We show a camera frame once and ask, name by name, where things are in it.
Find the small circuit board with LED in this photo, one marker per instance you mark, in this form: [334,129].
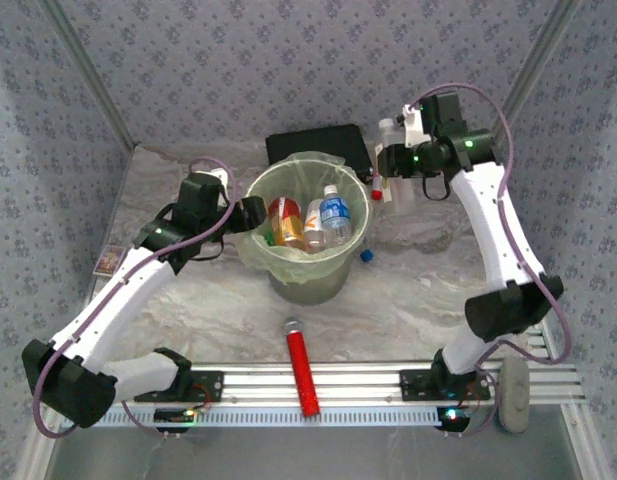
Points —
[175,416]
[452,416]

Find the aluminium rail frame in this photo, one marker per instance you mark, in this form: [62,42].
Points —
[358,386]

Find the grey oval pad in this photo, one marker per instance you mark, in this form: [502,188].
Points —
[513,395]

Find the black hard case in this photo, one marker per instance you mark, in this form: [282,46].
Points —
[313,145]

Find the red cylindrical can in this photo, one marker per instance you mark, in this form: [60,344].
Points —
[302,365]

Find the translucent green plastic bin liner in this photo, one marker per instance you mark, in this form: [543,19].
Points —
[288,270]

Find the green plastic object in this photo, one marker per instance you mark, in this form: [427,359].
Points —
[271,239]

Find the orange label plastic bottle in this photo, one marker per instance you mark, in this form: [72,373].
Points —
[285,222]

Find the grey metal mesh bin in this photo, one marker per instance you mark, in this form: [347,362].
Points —
[308,290]

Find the blue label clear plastic bottle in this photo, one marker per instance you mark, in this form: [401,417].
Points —
[335,215]

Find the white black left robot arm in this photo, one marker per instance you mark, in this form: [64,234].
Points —
[113,300]

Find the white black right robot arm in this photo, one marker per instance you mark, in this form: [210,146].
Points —
[493,225]

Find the red white label plastic bottle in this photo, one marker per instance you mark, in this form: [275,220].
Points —
[314,225]

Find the small card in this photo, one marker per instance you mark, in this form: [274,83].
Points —
[110,260]

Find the metal enclosure corner post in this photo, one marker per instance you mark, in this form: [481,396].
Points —
[538,60]
[88,70]

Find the small bottle with red cap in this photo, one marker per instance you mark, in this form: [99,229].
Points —
[376,192]

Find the blue bottle cap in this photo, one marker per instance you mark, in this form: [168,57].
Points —
[366,256]

